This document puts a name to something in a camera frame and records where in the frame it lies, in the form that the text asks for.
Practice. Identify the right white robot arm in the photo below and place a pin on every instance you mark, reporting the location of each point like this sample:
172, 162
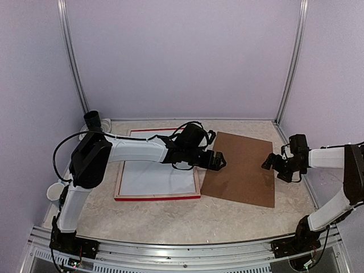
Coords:
343, 162

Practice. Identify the black cup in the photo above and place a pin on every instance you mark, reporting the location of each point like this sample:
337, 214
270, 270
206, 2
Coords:
92, 121

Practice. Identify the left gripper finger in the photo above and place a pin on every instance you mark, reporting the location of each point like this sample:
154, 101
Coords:
217, 164
218, 157

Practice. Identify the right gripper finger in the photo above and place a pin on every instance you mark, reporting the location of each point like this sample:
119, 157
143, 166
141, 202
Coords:
285, 176
269, 162

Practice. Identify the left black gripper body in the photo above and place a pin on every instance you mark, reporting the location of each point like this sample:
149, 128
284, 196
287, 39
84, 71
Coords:
193, 160

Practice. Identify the red wooden picture frame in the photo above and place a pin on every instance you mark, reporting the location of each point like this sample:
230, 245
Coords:
156, 197

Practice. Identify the white round plate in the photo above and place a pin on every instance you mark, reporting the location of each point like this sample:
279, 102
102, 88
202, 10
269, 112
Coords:
105, 126

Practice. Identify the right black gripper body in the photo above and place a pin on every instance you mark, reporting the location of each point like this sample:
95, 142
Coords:
289, 165

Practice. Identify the left aluminium corner post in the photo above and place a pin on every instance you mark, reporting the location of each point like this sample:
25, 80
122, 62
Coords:
66, 31

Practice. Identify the right aluminium corner post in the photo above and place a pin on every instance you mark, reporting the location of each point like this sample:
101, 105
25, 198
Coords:
299, 36

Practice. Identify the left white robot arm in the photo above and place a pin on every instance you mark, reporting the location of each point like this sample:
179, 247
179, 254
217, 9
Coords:
187, 144

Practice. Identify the brown backing board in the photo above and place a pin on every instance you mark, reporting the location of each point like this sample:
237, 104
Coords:
242, 179

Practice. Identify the light blue paper cup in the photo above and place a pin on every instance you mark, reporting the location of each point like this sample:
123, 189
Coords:
54, 192

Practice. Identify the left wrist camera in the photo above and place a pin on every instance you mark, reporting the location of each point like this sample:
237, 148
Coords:
210, 137

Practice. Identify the front aluminium rail base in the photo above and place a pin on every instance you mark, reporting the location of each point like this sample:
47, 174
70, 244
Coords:
116, 256

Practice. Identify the aluminium corner post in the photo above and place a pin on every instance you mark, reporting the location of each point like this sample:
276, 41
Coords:
299, 36
66, 31

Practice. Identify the cat photo print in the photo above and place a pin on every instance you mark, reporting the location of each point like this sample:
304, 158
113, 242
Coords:
149, 178

